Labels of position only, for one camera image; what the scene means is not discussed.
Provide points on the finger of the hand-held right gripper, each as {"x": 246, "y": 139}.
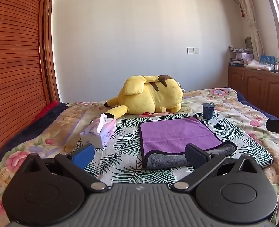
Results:
{"x": 277, "y": 125}

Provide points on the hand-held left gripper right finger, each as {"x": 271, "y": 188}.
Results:
{"x": 196, "y": 157}

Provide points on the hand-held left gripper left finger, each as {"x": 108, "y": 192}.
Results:
{"x": 84, "y": 156}

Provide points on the purple and grey towel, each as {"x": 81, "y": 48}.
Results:
{"x": 177, "y": 132}

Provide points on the white and pink tissue box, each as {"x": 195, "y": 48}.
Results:
{"x": 106, "y": 134}

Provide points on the leaf print sheet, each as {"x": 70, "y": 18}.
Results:
{"x": 125, "y": 146}

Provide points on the dark blue cup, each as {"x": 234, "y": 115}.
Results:
{"x": 208, "y": 111}

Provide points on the wooden cabinet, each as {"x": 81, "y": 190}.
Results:
{"x": 255, "y": 82}

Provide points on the dark blue blanket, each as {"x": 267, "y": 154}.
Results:
{"x": 33, "y": 132}

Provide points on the red cloth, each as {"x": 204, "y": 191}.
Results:
{"x": 47, "y": 110}

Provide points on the white plastic bag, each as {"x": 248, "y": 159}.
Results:
{"x": 257, "y": 65}

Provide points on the blue box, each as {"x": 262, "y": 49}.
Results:
{"x": 267, "y": 59}

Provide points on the yellow plush toy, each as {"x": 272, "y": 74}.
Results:
{"x": 153, "y": 94}

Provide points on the stack of boxes and books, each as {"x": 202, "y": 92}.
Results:
{"x": 242, "y": 58}

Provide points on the patterned cloth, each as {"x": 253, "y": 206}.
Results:
{"x": 239, "y": 49}

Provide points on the floral curtain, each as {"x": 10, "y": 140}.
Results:
{"x": 251, "y": 16}

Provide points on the white wall socket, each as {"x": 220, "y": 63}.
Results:
{"x": 193, "y": 50}

